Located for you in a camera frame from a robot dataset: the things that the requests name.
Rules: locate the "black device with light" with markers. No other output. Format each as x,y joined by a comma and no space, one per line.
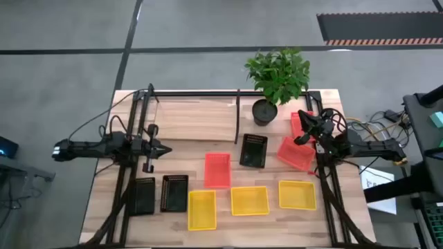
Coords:
8,147

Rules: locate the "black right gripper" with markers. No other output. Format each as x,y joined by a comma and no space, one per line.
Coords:
320,128

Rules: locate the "yellow plastic basket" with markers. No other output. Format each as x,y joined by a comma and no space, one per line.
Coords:
297,195
202,211
250,201

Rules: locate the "dark grey cart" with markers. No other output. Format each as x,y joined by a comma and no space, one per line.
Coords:
420,114

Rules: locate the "black aluminium table frame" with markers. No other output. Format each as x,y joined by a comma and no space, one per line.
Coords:
225,93

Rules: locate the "grey desk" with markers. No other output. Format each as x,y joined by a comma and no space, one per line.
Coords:
20,169

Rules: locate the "black slanted beam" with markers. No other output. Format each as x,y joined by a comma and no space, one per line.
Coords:
398,188

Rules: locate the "white paper sheet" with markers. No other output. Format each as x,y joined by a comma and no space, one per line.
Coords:
375,176

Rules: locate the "teal box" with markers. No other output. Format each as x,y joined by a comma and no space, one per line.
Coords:
436,119

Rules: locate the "backlit keyboard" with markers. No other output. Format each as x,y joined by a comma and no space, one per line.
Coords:
434,221

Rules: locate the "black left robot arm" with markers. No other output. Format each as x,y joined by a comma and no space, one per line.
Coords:
90,148

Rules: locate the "black plant pot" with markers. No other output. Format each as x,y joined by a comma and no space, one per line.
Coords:
263,115

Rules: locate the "black shelf end post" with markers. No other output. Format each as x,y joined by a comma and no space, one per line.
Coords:
237,117

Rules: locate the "green leafy plant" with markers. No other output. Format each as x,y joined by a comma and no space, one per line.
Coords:
277,74

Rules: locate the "red plastic basket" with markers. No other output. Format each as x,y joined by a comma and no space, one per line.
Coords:
296,154
217,171
295,128

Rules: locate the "black plastic basket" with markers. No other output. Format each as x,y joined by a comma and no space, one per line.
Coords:
142,197
174,193
253,152

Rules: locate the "black power adapter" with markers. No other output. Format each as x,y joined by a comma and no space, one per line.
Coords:
391,115

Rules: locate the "black hazard-striped floor mat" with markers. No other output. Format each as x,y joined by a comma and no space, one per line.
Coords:
380,27

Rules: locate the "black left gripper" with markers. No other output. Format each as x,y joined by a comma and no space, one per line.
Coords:
145,148

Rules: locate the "small red clip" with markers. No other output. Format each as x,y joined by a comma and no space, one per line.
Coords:
312,172

